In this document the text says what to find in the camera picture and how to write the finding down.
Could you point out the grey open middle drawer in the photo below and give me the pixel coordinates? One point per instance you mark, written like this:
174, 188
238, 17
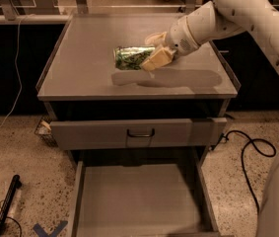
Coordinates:
156, 200

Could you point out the grey drawer cabinet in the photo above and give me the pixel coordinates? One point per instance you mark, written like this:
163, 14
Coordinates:
81, 83

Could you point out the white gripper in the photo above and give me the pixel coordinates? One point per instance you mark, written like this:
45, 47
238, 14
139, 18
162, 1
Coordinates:
179, 38

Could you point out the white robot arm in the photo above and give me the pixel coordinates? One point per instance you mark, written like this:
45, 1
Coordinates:
215, 20

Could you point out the blue tape cross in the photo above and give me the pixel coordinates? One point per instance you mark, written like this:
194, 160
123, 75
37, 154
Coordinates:
54, 232

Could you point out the black drawer handle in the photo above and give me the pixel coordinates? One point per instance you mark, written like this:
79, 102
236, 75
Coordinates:
149, 134

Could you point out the wire basket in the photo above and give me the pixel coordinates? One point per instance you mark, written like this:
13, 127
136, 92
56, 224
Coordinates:
43, 131

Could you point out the grey top drawer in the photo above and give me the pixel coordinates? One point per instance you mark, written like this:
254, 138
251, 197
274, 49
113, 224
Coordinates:
111, 134

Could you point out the green soda can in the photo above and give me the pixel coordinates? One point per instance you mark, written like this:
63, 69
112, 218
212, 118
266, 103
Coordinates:
130, 58

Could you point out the black bar on floor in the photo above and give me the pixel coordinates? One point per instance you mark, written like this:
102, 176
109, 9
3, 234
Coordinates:
14, 185

